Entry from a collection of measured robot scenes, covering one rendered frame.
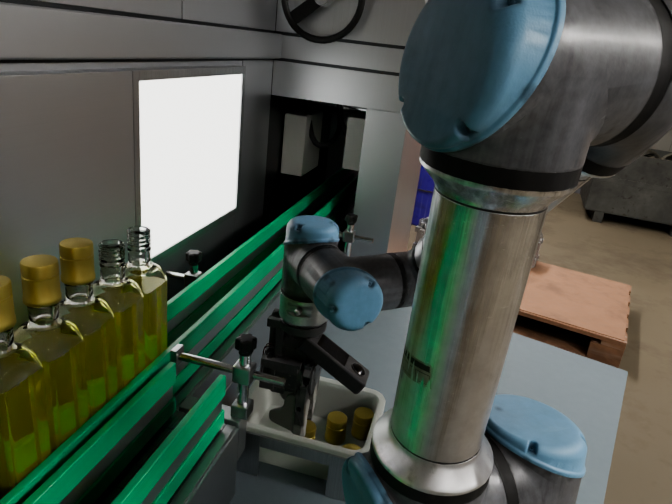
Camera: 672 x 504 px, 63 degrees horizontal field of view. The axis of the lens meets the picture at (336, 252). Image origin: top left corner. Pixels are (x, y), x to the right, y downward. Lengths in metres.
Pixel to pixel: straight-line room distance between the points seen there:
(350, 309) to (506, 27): 0.41
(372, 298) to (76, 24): 0.52
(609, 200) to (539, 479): 5.47
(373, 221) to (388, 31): 0.49
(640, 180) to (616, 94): 5.61
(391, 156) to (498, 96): 1.16
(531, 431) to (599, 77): 0.37
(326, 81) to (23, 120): 0.91
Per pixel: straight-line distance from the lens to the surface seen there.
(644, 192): 6.04
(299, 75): 1.53
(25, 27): 0.78
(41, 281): 0.61
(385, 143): 1.49
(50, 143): 0.80
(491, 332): 0.45
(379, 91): 1.48
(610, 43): 0.40
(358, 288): 0.65
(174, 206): 1.09
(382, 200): 1.52
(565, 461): 0.63
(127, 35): 0.93
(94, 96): 0.86
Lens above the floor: 1.40
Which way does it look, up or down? 21 degrees down
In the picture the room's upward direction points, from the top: 7 degrees clockwise
